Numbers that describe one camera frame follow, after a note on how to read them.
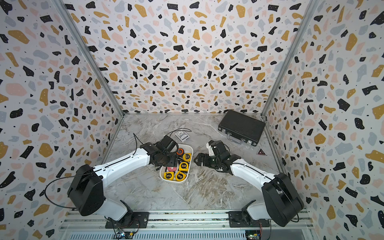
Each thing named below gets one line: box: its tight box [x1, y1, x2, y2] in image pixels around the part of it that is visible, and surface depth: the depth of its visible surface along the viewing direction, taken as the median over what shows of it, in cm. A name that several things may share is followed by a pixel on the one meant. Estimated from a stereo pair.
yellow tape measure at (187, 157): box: [182, 153, 192, 162], surface depth 97 cm
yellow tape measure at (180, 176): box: [175, 171, 187, 182], surface depth 87 cm
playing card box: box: [175, 131, 190, 142], surface depth 108 cm
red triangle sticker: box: [256, 147, 268, 156], surface depth 102 cm
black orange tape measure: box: [176, 148, 184, 155], surface depth 97 cm
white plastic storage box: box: [159, 143, 194, 183], surface depth 92 cm
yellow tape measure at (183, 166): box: [178, 161, 189, 172], surface depth 92 cm
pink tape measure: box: [167, 166, 177, 172], surface depth 92 cm
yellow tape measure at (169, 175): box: [163, 171, 175, 181], surface depth 88 cm
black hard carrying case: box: [218, 109, 266, 147], surface depth 108 cm
